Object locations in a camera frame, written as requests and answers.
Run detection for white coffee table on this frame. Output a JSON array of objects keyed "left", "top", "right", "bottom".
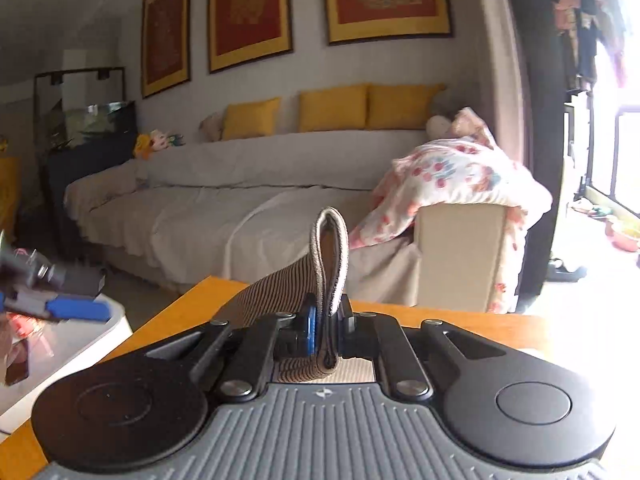
[{"left": 0, "top": 292, "right": 133, "bottom": 436}]

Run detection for small red framed picture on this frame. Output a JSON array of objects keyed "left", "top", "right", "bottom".
[{"left": 141, "top": 0, "right": 193, "bottom": 99}]

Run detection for red basin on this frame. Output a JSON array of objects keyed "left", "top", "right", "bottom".
[{"left": 604, "top": 216, "right": 640, "bottom": 252}]

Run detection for grey covered sofa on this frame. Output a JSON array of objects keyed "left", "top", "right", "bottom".
[{"left": 64, "top": 125, "right": 531, "bottom": 313}]

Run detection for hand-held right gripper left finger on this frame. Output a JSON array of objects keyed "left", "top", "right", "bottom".
[{"left": 144, "top": 305, "right": 319, "bottom": 403}]

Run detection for red snack package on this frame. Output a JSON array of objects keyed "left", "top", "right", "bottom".
[{"left": 7, "top": 312, "right": 53, "bottom": 358}]

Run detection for floral white blanket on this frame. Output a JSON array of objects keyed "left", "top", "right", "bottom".
[{"left": 348, "top": 107, "right": 553, "bottom": 311}]

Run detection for black cabinet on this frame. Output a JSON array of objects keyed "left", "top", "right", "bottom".
[{"left": 39, "top": 135, "right": 141, "bottom": 261}]

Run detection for dark curtain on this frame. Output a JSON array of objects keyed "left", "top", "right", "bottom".
[{"left": 517, "top": 0, "right": 558, "bottom": 301}]

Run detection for beige plush toy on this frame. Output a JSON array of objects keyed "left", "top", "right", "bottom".
[{"left": 200, "top": 112, "right": 224, "bottom": 143}]

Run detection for large yellow fabric item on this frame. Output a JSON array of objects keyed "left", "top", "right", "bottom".
[{"left": 0, "top": 155, "right": 22, "bottom": 243}]

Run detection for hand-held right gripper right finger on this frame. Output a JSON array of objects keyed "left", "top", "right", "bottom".
[{"left": 334, "top": 304, "right": 507, "bottom": 402}]

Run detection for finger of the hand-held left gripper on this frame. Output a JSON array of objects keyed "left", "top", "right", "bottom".
[
  {"left": 60, "top": 266, "right": 108, "bottom": 297},
  {"left": 0, "top": 290, "right": 112, "bottom": 323}
]

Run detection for glass fish tank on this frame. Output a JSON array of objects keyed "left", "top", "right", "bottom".
[{"left": 33, "top": 66, "right": 138, "bottom": 151}]

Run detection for yellow cushion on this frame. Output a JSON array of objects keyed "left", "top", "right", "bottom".
[
  {"left": 221, "top": 97, "right": 282, "bottom": 141},
  {"left": 298, "top": 85, "right": 371, "bottom": 133},
  {"left": 367, "top": 83, "right": 446, "bottom": 131}
]

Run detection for black slippers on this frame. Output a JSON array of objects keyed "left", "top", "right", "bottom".
[{"left": 546, "top": 258, "right": 587, "bottom": 282}]

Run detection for medium red framed picture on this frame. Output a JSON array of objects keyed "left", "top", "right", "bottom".
[{"left": 207, "top": 0, "right": 294, "bottom": 74}]

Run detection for hanging clothes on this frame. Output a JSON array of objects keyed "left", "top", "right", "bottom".
[{"left": 547, "top": 0, "right": 632, "bottom": 92}]

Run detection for beige striped knit garment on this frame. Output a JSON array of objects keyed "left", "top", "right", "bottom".
[{"left": 227, "top": 206, "right": 376, "bottom": 383}]

